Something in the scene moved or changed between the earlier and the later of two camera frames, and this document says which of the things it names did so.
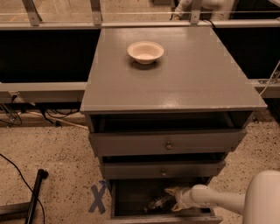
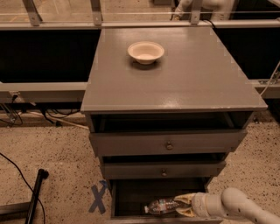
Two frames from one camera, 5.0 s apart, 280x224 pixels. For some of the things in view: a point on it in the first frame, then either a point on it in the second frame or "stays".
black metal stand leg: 21,211 stays
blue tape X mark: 98,195 stays
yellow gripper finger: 171,191 -> 187,199
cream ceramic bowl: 145,52 stays
